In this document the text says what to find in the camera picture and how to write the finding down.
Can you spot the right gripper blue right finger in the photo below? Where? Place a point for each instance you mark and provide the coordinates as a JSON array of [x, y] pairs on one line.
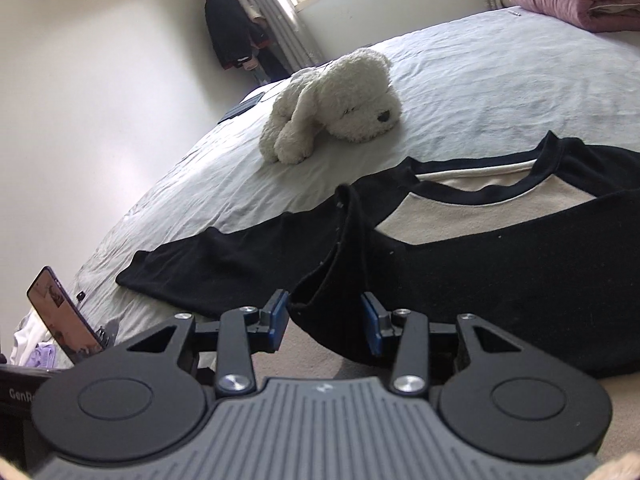
[[402, 337]]

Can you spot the grey bed sheet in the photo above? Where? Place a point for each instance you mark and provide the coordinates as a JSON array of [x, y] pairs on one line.
[[486, 85]]

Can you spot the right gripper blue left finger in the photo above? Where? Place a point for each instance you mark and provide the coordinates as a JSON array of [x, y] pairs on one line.
[[243, 332]]

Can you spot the purple folded garment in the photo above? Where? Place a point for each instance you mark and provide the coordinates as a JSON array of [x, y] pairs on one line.
[[43, 356]]

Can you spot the black and cream raglan sweatshirt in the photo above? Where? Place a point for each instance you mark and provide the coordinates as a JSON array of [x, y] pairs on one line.
[[544, 244]]

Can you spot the white printed cloth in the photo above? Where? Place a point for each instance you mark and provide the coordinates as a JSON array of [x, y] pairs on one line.
[[30, 332]]

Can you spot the grey dotted curtain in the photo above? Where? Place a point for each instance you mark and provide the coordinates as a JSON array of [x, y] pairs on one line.
[[295, 44]]

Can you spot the white plush dog toy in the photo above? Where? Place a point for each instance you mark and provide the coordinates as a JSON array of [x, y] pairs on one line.
[[351, 98]]

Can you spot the dark clothes hanging on rack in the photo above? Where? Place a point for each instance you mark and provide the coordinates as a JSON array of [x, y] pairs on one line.
[[240, 42]]

